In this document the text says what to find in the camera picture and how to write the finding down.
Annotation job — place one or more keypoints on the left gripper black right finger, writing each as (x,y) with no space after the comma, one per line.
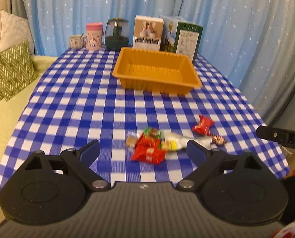
(239,189)

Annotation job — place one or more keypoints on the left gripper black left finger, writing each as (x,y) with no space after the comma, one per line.
(50,188)

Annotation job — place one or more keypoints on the red snack packet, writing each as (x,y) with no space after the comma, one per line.
(203,126)
(148,150)

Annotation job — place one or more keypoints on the white green snack pouch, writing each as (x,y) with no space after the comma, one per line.
(174,142)

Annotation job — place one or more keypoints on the green candy packet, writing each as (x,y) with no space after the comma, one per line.
(152,133)

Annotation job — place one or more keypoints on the dark red chocolate packet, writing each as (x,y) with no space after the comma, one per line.
(218,140)

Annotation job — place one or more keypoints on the light yellow sofa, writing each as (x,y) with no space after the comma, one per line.
(11,110)

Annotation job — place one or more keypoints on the orange clear snack packet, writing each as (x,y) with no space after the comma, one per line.
(131,139)

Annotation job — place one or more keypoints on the blue white checkered tablecloth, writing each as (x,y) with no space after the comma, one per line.
(78,100)

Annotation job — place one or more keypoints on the blue star curtain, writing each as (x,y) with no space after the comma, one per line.
(251,42)

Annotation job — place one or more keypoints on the green chevron cushion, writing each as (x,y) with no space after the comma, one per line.
(16,70)

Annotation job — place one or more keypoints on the orange plastic tray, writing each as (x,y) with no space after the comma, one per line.
(156,71)

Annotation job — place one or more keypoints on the small patterned ceramic mug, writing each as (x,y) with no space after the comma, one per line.
(77,41)

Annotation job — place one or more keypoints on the green milk carton box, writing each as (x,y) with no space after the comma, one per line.
(180,36)

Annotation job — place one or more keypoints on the white cushion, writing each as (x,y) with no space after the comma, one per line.
(13,31)

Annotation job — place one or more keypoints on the pink cartoon cup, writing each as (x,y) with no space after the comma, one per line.
(94,34)

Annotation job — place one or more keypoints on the dark green glass humidifier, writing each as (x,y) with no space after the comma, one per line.
(116,34)

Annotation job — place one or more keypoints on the white humidifier box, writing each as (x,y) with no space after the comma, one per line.
(147,33)

